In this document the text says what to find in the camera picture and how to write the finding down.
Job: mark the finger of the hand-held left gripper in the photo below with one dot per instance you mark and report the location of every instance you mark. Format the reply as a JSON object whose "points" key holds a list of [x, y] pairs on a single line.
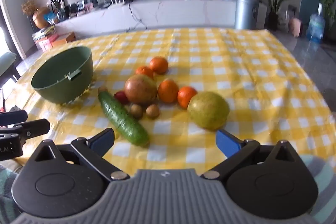
{"points": [[14, 117], [34, 129]]}

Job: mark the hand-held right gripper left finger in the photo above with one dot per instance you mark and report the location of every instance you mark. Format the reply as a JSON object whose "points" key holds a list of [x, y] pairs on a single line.
{"points": [[101, 142]]}

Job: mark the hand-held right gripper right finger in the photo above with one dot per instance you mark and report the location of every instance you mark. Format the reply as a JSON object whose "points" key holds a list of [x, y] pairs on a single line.
{"points": [[227, 144]]}

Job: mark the green cucumber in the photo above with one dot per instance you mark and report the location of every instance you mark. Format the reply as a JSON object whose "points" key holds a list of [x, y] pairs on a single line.
{"points": [[123, 119]]}

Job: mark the yellow-green mango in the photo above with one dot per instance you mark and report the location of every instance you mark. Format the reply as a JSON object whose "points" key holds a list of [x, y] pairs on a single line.
{"points": [[208, 111]]}

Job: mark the green colander bowl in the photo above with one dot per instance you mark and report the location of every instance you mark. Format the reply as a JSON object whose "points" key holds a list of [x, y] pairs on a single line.
{"points": [[52, 92]]}

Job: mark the red cherry tomato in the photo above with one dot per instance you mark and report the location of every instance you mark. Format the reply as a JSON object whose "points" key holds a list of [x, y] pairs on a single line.
{"points": [[120, 96]]}

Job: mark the orange tangerine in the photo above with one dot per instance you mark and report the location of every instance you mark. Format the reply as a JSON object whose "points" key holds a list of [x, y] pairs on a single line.
{"points": [[168, 91], [185, 96], [144, 71], [158, 64]]}

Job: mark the reddish yellow apple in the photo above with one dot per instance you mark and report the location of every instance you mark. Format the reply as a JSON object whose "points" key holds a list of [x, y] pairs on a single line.
{"points": [[141, 89]]}

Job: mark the dark chair with cushion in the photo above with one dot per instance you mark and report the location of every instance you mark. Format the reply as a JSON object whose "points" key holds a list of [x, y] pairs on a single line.
{"points": [[6, 65]]}

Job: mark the yellow checkered tablecloth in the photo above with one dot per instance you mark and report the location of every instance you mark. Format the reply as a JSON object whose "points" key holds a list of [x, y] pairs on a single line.
{"points": [[236, 69]]}

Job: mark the pink cardboard box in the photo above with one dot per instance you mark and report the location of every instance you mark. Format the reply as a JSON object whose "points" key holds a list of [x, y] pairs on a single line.
{"points": [[45, 43]]}

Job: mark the orange cardboard box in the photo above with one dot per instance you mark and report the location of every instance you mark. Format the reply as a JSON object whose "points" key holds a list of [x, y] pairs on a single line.
{"points": [[64, 39]]}

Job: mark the golden vase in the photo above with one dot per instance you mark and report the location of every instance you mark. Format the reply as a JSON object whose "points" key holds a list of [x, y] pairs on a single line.
{"points": [[40, 18]]}

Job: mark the teal striped blanket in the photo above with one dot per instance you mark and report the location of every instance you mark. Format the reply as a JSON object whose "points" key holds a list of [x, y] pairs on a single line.
{"points": [[325, 182]]}

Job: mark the blue snack bag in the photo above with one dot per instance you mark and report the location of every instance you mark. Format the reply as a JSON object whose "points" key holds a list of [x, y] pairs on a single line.
{"points": [[51, 18]]}

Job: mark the dried flower bunch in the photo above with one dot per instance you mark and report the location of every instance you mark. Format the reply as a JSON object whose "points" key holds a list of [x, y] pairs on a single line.
{"points": [[28, 6]]}

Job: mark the potted long-leaf plant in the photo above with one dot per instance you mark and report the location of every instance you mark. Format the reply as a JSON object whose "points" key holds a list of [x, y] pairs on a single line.
{"points": [[58, 2]]}

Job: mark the silver trash can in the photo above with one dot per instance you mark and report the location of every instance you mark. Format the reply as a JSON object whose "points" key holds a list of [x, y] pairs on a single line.
{"points": [[246, 14]]}

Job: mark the pink small heater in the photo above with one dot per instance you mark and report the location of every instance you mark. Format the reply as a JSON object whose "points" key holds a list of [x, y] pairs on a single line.
{"points": [[295, 27]]}

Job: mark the white marble television cabinet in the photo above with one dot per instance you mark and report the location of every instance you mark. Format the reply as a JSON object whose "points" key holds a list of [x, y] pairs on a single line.
{"points": [[183, 12]]}

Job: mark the blue water jug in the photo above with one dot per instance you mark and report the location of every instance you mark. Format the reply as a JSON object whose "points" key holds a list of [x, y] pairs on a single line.
{"points": [[315, 27]]}

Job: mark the potted snake plant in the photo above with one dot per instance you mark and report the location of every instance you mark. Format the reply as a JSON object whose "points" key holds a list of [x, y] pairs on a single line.
{"points": [[274, 3]]}

